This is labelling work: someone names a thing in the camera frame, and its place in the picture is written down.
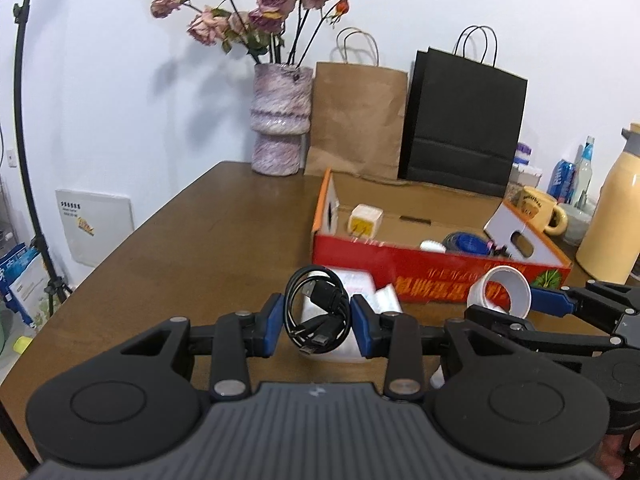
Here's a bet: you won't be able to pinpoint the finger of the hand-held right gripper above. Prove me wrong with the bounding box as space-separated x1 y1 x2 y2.
464 304 627 367
529 279 640 334

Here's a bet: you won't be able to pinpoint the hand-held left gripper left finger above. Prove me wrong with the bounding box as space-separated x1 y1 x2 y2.
119 291 287 403

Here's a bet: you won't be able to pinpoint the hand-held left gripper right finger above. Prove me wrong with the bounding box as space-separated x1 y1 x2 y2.
349 293 517 404

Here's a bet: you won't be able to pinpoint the black cable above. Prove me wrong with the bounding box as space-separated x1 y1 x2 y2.
283 265 352 356

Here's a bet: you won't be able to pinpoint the red cardboard box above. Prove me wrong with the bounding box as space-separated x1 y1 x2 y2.
310 167 574 311

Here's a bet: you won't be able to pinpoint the cream cube charger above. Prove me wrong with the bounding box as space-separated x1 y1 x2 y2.
348 203 384 240

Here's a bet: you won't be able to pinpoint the person's right hand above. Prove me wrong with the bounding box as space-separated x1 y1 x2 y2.
596 435 628 480

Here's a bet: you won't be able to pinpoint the white plastic packet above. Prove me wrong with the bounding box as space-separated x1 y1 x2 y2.
299 265 403 364

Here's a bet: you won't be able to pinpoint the yellow bear mug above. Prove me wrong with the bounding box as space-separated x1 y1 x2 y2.
514 185 570 236

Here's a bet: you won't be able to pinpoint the yellow thermos jug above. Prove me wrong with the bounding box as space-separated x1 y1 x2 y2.
574 122 640 285

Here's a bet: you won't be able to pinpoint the blue snack packet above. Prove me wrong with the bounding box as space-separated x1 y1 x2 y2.
546 158 577 205

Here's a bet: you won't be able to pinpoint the clear plastic food container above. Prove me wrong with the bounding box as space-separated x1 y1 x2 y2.
508 162 544 196

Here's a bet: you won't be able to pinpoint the clear bottle blue cap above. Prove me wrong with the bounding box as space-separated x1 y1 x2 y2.
573 134 597 210

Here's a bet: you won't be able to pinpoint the black paper bag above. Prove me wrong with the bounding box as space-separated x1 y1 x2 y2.
397 24 530 199

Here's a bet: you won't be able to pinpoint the brown paper bag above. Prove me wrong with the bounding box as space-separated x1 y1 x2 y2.
303 27 410 184

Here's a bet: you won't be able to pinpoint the purple speckled vase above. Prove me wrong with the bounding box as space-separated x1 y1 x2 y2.
249 62 314 177

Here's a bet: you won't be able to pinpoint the blue white packets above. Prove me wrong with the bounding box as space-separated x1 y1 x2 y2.
0 242 54 331

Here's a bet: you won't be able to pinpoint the black light stand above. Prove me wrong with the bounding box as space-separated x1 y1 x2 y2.
0 0 76 477

